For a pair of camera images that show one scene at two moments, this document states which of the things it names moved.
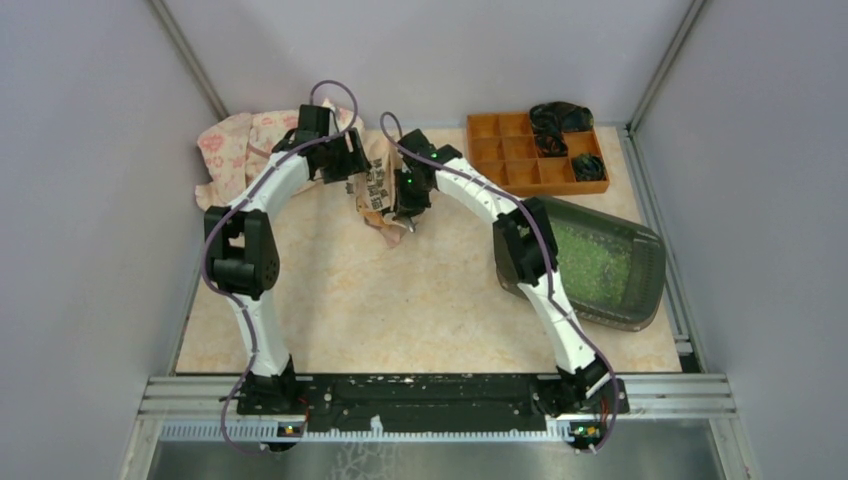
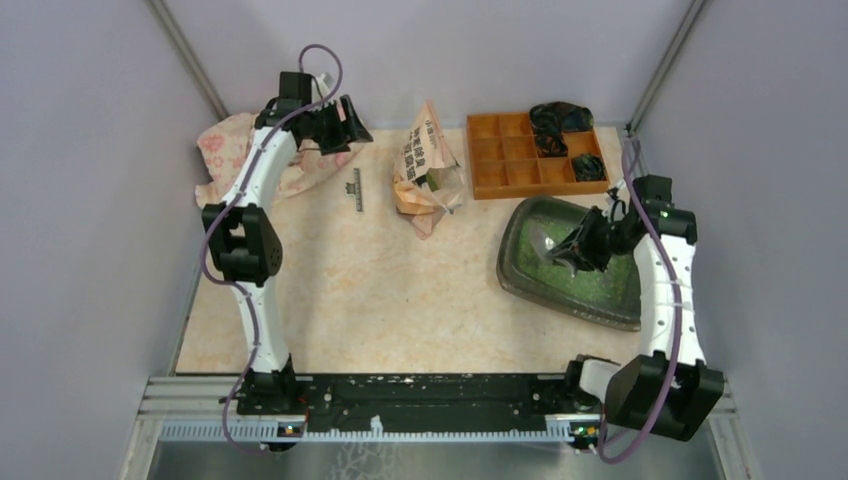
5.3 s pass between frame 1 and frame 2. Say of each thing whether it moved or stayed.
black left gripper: moved
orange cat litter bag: moved
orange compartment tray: stayed
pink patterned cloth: stayed
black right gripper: moved
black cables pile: stayed
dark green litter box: stayed
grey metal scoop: moved
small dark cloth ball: stayed
